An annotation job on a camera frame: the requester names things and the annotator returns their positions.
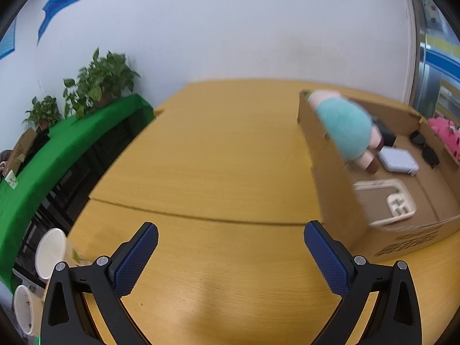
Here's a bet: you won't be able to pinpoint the blue wall poster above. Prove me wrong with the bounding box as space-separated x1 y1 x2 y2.
0 18 18 60

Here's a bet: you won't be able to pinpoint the teal and pink plush toy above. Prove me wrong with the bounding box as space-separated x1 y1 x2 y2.
308 90 383 172

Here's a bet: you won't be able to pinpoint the clear phone case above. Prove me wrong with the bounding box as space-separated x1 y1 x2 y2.
354 179 417 227

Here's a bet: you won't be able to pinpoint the cardboard box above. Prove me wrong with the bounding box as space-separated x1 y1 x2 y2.
297 90 460 258

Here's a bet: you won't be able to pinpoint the small potted plant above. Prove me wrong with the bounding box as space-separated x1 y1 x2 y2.
23 96 62 130

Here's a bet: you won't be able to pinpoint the green table cloth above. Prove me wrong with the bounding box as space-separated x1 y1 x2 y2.
0 94 155 293

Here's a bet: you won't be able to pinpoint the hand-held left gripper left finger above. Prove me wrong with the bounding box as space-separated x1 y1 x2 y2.
40 222 159 345

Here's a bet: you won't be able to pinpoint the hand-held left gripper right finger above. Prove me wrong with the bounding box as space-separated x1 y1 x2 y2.
304 220 422 345

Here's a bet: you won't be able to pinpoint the black sunglasses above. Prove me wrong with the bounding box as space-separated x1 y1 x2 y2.
410 130 440 169

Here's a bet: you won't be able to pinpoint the small black box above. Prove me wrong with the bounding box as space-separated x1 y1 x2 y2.
372 117 398 146

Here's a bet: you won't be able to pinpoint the pale blue folding phone stand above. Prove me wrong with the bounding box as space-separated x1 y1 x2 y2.
378 146 419 177

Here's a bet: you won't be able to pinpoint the large potted plant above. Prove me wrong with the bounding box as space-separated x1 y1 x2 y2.
63 47 141 119

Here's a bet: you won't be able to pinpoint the wooden desk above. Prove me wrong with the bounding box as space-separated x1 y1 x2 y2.
43 78 460 345

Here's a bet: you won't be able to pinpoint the glass door with blue band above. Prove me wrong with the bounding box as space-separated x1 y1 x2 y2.
406 0 460 123

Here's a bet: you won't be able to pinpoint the brown cardboard piece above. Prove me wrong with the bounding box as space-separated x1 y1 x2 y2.
3 128 38 177

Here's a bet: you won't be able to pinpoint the white paper cup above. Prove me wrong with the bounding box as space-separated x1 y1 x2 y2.
36 228 67 280
14 285 35 336

